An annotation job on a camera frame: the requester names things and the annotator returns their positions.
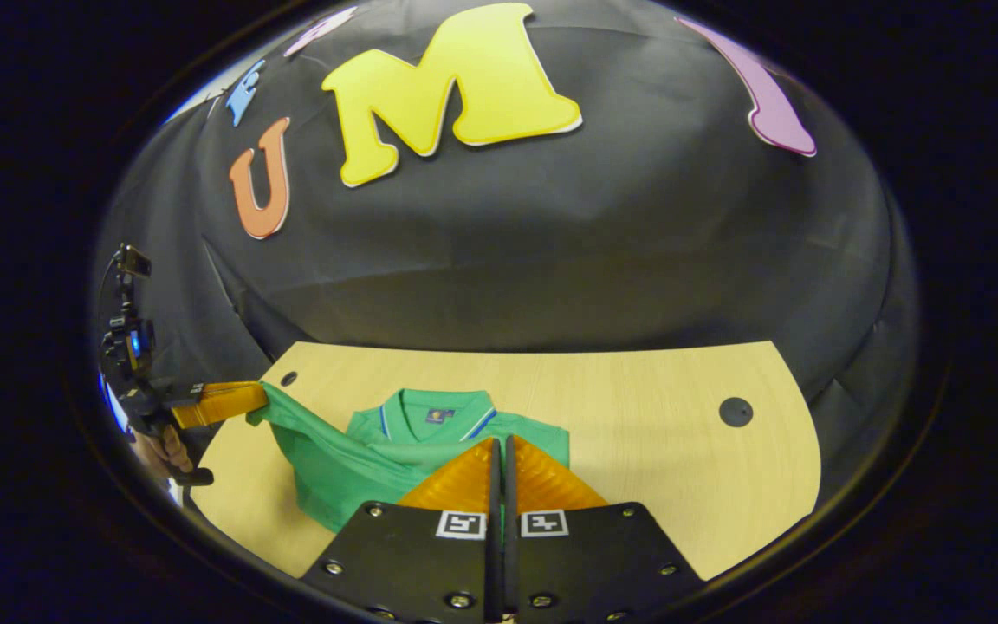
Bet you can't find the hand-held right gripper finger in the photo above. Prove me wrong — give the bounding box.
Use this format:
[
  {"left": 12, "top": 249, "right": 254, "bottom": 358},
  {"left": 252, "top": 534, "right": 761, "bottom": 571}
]
[
  {"left": 503, "top": 433, "right": 705, "bottom": 624},
  {"left": 300, "top": 436, "right": 501, "bottom": 624}
]

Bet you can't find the green T-shirt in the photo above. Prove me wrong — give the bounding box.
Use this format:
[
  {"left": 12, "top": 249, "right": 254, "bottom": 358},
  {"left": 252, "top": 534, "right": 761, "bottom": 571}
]
[{"left": 246, "top": 381, "right": 571, "bottom": 534}]

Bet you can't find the black backdrop cloth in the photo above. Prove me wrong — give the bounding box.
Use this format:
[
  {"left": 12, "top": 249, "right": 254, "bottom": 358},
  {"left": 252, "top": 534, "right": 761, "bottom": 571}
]
[{"left": 92, "top": 0, "right": 920, "bottom": 521}]

